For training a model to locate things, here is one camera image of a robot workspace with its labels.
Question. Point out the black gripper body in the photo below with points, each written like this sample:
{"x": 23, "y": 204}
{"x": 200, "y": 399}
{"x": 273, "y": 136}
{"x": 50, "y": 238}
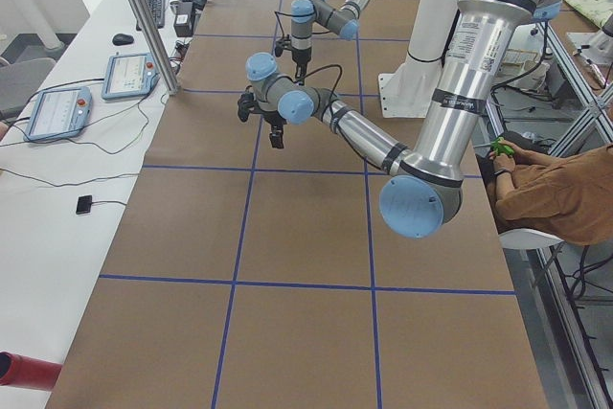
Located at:
{"x": 300, "y": 57}
{"x": 273, "y": 120}

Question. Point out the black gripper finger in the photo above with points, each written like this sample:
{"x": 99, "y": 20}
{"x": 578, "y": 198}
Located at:
{"x": 276, "y": 138}

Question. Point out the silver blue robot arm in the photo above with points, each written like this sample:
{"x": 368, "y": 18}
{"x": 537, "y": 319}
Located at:
{"x": 342, "y": 20}
{"x": 424, "y": 189}

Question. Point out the black power adapter box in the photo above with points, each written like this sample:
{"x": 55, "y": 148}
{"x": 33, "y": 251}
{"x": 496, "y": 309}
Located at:
{"x": 183, "y": 19}

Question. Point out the far teach pendant tablet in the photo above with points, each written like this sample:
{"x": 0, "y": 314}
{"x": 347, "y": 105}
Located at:
{"x": 129, "y": 76}

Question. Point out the teach pendant tablet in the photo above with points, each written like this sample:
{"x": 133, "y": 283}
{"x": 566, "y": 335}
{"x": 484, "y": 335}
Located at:
{"x": 129, "y": 76}
{"x": 59, "y": 114}

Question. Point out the black keyboard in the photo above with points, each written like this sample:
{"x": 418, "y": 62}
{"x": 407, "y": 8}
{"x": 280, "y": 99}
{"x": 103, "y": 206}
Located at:
{"x": 158, "y": 12}

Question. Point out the black computer mouse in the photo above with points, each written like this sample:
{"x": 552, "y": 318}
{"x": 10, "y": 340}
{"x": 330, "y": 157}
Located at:
{"x": 122, "y": 39}

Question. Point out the small black square device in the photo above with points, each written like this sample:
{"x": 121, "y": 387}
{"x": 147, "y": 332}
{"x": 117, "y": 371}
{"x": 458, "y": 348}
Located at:
{"x": 84, "y": 204}

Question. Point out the near teach pendant tablet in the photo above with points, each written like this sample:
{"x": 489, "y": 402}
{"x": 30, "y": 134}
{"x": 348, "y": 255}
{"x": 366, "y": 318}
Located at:
{"x": 59, "y": 114}

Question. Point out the green toy object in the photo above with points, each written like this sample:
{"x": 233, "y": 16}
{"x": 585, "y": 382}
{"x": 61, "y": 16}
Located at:
{"x": 498, "y": 147}

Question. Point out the grey office chair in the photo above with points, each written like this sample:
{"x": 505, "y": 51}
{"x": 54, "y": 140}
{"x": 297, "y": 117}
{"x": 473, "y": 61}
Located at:
{"x": 19, "y": 81}

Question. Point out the seated person brown shirt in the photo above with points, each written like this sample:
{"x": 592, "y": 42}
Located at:
{"x": 568, "y": 197}

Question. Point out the red cylinder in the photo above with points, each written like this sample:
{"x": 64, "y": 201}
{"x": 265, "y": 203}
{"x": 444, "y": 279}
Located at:
{"x": 29, "y": 373}

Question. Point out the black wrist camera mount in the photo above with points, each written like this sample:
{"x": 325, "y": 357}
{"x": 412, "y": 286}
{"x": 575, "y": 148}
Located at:
{"x": 247, "y": 106}

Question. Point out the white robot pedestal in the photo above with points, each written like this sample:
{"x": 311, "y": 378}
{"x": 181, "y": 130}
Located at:
{"x": 408, "y": 91}

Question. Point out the aluminium frame post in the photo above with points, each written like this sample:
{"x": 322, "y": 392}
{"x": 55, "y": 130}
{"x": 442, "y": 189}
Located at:
{"x": 155, "y": 44}

